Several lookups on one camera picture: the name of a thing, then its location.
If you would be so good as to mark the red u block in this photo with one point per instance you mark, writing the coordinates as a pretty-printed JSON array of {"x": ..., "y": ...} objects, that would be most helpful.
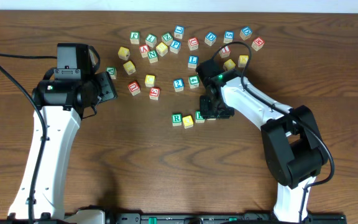
[
  {"x": 193, "y": 43},
  {"x": 134, "y": 88}
]

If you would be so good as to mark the blue L block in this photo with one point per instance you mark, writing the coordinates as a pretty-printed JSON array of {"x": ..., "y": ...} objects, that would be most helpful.
[{"x": 192, "y": 61}]

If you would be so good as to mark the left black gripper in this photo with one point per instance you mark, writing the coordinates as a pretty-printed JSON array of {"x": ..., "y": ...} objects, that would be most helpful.
[{"x": 106, "y": 88}]

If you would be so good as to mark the green B block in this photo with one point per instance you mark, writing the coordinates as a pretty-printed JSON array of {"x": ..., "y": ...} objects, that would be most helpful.
[{"x": 198, "y": 117}]

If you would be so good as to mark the yellow K block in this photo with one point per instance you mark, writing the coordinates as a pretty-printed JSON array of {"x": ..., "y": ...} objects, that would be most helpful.
[{"x": 243, "y": 61}]

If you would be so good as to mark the green R block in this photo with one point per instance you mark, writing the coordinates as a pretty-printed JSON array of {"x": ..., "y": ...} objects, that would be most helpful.
[{"x": 177, "y": 119}]

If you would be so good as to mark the red M block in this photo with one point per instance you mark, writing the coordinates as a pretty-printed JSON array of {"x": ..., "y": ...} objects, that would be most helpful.
[{"x": 257, "y": 43}]

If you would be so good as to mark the green L block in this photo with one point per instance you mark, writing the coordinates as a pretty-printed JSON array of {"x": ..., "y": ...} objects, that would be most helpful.
[{"x": 151, "y": 40}]

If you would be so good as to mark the red I block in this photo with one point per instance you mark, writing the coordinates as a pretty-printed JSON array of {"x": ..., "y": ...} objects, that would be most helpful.
[{"x": 225, "y": 52}]

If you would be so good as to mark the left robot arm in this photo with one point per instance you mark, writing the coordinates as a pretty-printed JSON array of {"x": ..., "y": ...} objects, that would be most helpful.
[{"x": 59, "y": 102}]

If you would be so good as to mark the yellow S block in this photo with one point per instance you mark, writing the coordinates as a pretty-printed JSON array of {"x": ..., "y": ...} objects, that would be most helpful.
[{"x": 229, "y": 65}]

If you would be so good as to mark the red E block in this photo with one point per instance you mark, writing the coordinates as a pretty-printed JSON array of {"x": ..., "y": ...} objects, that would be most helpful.
[{"x": 154, "y": 93}]

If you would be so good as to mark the green Z block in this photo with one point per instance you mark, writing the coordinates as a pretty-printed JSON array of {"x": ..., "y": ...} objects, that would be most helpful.
[{"x": 167, "y": 38}]

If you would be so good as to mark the blue D block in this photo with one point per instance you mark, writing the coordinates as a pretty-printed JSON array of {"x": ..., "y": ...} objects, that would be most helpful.
[{"x": 210, "y": 38}]

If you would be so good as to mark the red U block upper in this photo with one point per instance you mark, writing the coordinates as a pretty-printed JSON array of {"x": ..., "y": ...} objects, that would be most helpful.
[{"x": 193, "y": 43}]

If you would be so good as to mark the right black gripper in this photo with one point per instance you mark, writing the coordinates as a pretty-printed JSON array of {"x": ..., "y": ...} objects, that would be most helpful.
[{"x": 206, "y": 113}]

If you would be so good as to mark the green N block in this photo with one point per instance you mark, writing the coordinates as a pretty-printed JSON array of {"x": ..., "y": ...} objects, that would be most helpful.
[{"x": 152, "y": 56}]

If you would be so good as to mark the yellow C block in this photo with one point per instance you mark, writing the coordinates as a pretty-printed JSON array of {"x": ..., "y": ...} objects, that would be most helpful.
[{"x": 150, "y": 81}]

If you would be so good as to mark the green 4 block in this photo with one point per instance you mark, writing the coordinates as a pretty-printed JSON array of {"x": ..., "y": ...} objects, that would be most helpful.
[{"x": 193, "y": 81}]

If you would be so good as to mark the red U block lower left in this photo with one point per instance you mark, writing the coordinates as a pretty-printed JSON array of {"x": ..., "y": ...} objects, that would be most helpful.
[{"x": 134, "y": 88}]

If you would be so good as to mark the blue P block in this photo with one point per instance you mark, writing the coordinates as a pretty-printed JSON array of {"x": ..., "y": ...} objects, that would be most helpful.
[{"x": 175, "y": 46}]

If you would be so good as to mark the yellow O block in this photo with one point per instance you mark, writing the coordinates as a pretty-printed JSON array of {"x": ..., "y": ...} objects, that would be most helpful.
[{"x": 187, "y": 121}]

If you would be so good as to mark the red A block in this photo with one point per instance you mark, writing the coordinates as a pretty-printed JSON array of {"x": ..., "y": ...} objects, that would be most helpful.
[{"x": 144, "y": 50}]

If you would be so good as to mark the green V block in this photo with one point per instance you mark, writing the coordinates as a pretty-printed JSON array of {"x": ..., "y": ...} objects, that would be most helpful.
[{"x": 112, "y": 72}]

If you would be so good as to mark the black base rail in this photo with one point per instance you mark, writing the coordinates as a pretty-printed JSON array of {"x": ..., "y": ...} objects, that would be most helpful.
[{"x": 197, "y": 218}]

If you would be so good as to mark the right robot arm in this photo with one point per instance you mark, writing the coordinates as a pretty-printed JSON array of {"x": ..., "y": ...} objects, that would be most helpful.
[{"x": 293, "y": 148}]

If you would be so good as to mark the blue 2 block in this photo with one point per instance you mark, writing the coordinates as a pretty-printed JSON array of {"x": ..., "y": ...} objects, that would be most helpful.
[{"x": 178, "y": 85}]

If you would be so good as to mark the blue J block top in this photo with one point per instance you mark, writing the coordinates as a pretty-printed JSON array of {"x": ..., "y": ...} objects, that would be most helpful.
[{"x": 179, "y": 32}]

